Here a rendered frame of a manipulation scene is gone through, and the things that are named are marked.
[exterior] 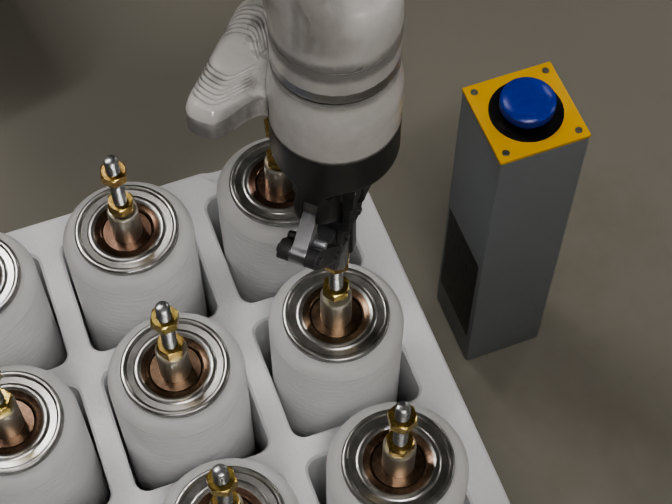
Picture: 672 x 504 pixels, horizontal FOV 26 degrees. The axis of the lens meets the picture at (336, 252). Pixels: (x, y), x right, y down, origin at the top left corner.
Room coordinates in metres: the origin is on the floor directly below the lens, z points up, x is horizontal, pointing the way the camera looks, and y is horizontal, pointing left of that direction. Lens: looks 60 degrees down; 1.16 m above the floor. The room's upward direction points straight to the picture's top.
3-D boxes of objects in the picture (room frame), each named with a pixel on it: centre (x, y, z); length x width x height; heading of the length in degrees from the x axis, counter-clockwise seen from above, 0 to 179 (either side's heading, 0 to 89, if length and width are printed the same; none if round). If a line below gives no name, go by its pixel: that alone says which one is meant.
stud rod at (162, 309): (0.44, 0.11, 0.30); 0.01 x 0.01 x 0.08
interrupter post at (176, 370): (0.44, 0.11, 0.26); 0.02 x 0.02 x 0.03
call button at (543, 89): (0.61, -0.14, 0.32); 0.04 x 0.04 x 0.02
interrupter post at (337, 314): (0.48, 0.00, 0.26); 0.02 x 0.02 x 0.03
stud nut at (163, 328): (0.44, 0.11, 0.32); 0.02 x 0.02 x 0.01; 55
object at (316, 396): (0.48, 0.00, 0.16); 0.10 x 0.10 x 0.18
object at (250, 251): (0.59, 0.04, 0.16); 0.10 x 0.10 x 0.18
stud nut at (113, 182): (0.55, 0.15, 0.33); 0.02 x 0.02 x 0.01; 64
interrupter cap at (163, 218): (0.55, 0.15, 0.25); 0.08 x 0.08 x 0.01
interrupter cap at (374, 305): (0.48, 0.00, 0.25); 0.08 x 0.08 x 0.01
